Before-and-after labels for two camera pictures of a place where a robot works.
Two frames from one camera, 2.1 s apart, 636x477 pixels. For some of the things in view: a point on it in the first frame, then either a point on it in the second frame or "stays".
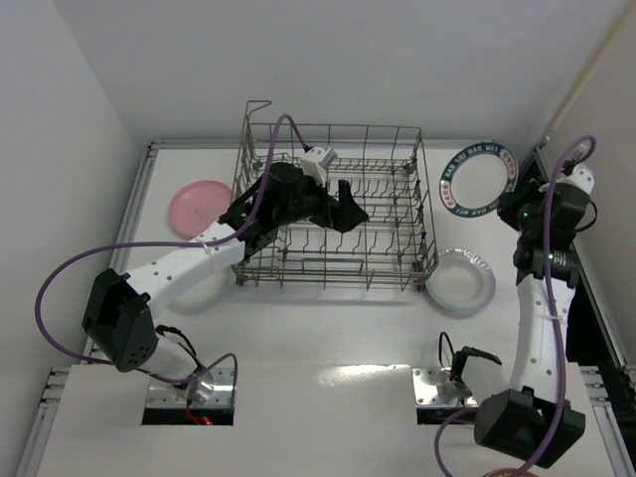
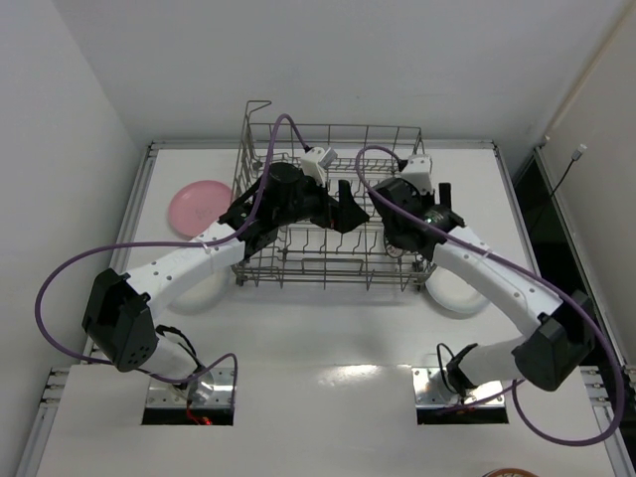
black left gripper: x=327 y=208 stays
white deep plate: x=461 y=281 stays
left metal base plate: x=212 y=390 stays
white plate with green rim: x=475 y=178 to x=394 y=251
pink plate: x=196 y=207 stays
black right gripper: x=510 y=210 to x=442 y=214
